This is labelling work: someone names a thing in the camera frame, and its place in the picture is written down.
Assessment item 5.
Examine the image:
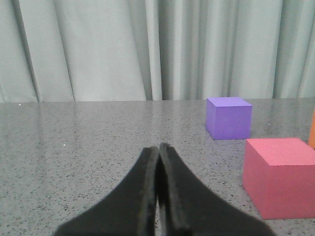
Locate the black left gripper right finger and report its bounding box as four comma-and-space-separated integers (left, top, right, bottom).
157, 143, 274, 236

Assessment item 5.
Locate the pale green curtain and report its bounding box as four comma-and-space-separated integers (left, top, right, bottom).
0, 0, 315, 102

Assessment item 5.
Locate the orange foam cube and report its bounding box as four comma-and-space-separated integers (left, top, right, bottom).
308, 111, 315, 149

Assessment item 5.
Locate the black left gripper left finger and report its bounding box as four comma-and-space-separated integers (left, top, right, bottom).
54, 147, 158, 236

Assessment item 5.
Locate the red foam cube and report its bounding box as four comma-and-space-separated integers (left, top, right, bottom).
243, 138, 315, 219

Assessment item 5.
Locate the purple foam cube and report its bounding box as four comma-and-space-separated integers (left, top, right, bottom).
205, 97, 252, 140

